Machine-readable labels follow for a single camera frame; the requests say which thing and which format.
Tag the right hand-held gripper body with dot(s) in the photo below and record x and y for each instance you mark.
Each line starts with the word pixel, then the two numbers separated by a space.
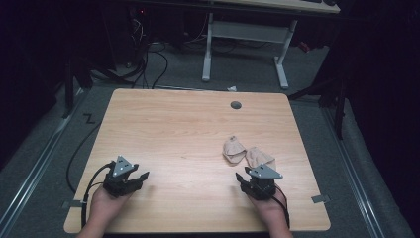
pixel 262 183

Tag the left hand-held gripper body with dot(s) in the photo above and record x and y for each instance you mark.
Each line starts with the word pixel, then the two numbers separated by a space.
pixel 120 180

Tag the person's right hand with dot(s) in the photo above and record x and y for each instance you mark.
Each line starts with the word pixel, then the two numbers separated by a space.
pixel 270 210

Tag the person's left hand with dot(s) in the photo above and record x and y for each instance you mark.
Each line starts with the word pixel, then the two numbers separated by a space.
pixel 105 206

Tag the beige sock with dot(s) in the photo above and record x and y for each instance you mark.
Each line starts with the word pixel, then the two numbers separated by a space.
pixel 261 158
pixel 233 151

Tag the crumpled white paper scrap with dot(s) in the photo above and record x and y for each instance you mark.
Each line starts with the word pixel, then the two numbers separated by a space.
pixel 232 88

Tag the black metal stand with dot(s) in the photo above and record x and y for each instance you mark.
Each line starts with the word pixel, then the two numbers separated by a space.
pixel 333 95
pixel 70 89

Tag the small red object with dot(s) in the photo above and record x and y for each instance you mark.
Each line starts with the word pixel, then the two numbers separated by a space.
pixel 304 46

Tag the white metal-legged desk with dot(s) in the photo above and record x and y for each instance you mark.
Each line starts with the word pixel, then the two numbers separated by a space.
pixel 246 31

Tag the grey metal table bracket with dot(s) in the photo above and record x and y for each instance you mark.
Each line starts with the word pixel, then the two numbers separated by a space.
pixel 73 204
pixel 320 199

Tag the metal floor rail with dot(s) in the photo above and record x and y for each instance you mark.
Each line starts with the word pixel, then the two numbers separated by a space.
pixel 353 175
pixel 36 165

